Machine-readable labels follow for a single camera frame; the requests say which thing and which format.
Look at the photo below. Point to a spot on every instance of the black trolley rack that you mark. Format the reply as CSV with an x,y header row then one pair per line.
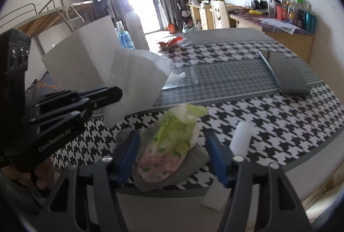
x,y
178,15

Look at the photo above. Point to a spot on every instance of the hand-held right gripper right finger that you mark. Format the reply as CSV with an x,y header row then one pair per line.
x,y
219,162

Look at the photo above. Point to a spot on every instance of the white paper sheet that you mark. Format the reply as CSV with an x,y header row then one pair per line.
x,y
212,202

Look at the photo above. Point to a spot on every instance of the blue plaid quilt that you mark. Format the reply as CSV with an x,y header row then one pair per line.
x,y
40,84

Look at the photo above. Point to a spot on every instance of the white foam box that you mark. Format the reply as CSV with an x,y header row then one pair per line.
x,y
80,54

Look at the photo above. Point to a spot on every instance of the blue spray bottle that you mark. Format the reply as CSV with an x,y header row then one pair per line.
x,y
125,38

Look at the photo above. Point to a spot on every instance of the clear plastic bag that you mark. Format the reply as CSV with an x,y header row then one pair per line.
x,y
180,80

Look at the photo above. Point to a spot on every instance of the row of toiletry bottles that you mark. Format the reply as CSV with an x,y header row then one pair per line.
x,y
293,13

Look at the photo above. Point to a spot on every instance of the grey knitted cloth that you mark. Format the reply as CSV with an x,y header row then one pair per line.
x,y
193,159

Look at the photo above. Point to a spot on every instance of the yellow desk item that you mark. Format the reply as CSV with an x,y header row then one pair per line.
x,y
255,12

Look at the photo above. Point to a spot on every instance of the wooden desk dark top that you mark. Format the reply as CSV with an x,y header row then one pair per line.
x,y
290,44

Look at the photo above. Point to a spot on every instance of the person's left hand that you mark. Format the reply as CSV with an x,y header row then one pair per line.
x,y
43,175

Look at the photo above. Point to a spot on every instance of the black headphones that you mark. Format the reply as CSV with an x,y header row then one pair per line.
x,y
258,4

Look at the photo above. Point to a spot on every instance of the white paper tissue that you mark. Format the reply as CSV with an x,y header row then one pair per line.
x,y
134,73

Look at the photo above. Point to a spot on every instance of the red snack packet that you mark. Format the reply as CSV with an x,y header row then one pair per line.
x,y
170,43

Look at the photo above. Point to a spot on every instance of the wooden smiley chair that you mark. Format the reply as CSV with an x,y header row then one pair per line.
x,y
219,15

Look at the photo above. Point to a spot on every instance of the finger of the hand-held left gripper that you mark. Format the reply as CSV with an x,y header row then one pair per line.
x,y
104,95
67,117

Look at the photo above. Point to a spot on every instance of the grey flat pouch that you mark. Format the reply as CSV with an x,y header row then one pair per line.
x,y
293,73

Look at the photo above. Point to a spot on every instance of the light wooden desk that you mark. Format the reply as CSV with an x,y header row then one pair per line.
x,y
201,17

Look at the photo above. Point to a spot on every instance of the red floor canister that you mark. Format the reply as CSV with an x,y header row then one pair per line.
x,y
172,28

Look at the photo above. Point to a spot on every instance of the hanging dark clothes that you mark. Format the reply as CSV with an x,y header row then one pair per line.
x,y
100,3

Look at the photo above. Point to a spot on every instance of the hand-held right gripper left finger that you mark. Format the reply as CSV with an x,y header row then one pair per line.
x,y
126,159

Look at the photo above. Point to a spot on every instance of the white papers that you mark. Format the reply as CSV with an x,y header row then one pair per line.
x,y
279,25

